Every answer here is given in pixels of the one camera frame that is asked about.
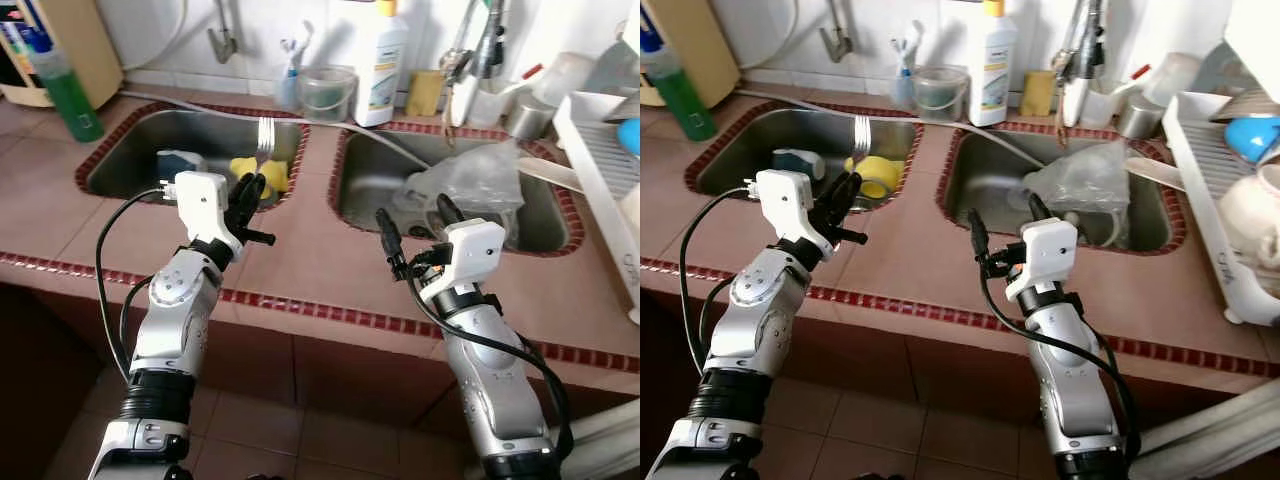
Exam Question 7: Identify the yellow plastic bowl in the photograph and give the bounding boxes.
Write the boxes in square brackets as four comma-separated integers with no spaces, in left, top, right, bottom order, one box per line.
[228,155,291,196]
[843,153,906,201]

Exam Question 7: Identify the steel fork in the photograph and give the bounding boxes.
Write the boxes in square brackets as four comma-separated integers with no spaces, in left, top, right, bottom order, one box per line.
[255,115,278,191]
[850,115,873,191]

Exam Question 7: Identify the clear plastic bag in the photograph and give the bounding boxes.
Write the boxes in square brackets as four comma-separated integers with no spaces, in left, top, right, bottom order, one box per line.
[400,140,526,241]
[1020,140,1136,216]

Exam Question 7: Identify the steel sink basin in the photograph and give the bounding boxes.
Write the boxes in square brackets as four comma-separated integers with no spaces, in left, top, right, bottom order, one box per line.
[940,125,1186,256]
[75,103,311,211]
[330,125,586,256]
[685,103,923,211]

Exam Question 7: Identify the beige wooden spatula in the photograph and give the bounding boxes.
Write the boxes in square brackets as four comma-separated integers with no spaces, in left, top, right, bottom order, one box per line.
[515,155,591,196]
[1125,155,1201,193]

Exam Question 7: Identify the white plastic container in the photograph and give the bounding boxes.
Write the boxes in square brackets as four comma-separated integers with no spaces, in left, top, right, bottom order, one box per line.
[470,80,531,126]
[1085,80,1141,126]

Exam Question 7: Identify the brown yellow sponge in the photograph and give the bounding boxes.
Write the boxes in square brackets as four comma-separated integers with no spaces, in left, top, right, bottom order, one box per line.
[405,70,446,118]
[1020,70,1059,118]

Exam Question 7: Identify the clear toothbrush cup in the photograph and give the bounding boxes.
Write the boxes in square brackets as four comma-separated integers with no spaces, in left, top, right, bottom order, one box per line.
[275,65,306,109]
[890,65,919,109]

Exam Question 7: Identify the steel cup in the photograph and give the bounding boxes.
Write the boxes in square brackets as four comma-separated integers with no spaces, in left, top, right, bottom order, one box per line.
[505,95,556,141]
[1117,95,1166,141]

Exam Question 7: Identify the clear plastic pail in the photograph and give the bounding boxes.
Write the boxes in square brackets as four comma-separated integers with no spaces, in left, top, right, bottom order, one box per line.
[298,65,358,126]
[910,65,971,123]

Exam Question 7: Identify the white yellow-capped detergent bottle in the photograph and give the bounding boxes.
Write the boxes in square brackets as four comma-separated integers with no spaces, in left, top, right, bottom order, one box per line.
[355,0,411,128]
[965,0,1019,128]

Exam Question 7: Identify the white dish rack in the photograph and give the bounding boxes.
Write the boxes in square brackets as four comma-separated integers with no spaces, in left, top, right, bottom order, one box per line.
[1160,90,1280,326]
[553,90,641,321]

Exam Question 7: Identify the blue white toothbrush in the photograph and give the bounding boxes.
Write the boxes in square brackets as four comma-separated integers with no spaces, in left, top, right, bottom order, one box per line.
[283,22,316,76]
[895,22,926,76]

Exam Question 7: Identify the green dish soap bottle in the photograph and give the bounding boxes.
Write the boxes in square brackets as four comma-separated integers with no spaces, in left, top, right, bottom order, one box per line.
[25,30,104,143]
[640,35,719,141]

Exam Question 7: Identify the chrome gooseneck faucet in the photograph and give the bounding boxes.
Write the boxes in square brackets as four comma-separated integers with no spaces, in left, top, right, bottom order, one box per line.
[440,0,511,81]
[1058,0,1111,81]

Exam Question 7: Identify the beige water ionizer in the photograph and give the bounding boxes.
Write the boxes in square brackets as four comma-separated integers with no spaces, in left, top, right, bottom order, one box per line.
[640,0,743,109]
[0,0,126,109]

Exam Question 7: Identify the cream ceramic pot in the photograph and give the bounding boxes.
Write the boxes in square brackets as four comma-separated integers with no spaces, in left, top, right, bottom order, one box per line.
[1215,165,1280,276]

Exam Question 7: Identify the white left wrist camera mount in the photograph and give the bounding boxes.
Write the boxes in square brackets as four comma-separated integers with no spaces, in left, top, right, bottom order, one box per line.
[755,170,836,261]
[172,170,246,261]

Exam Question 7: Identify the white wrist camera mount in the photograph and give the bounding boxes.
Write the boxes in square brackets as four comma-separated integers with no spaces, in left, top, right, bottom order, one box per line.
[418,220,506,306]
[1005,218,1079,301]
[172,170,246,261]
[755,170,836,261]

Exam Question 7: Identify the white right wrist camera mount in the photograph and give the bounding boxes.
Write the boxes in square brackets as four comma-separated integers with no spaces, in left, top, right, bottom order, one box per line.
[1005,218,1079,301]
[418,220,506,306]

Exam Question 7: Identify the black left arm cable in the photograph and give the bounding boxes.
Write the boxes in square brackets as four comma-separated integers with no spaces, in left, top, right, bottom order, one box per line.
[95,187,181,381]
[680,187,761,371]

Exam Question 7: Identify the wall water tap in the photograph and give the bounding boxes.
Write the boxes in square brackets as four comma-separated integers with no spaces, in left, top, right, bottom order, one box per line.
[207,0,241,63]
[820,0,853,63]

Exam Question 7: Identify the thin white hose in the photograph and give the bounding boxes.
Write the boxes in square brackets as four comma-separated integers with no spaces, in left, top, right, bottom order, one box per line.
[124,0,191,73]
[740,0,801,73]

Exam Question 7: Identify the white tubular frame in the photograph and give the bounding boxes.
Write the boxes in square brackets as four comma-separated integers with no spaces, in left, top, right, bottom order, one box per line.
[1130,380,1280,480]
[560,400,641,480]

